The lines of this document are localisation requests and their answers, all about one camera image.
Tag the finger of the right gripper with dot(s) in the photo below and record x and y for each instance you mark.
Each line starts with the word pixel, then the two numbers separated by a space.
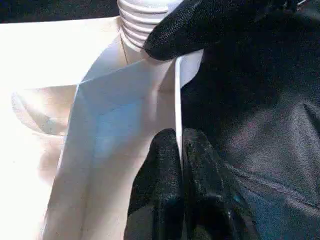
pixel 185 32

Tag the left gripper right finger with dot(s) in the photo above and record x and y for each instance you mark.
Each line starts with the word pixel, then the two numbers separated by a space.
pixel 207 195

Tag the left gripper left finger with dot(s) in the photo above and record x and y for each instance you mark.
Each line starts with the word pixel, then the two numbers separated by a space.
pixel 160 187

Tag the white plastic table leg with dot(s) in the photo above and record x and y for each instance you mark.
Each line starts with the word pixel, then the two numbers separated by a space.
pixel 137 25

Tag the white plastic table top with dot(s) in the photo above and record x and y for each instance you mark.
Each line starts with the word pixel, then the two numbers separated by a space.
pixel 50 75

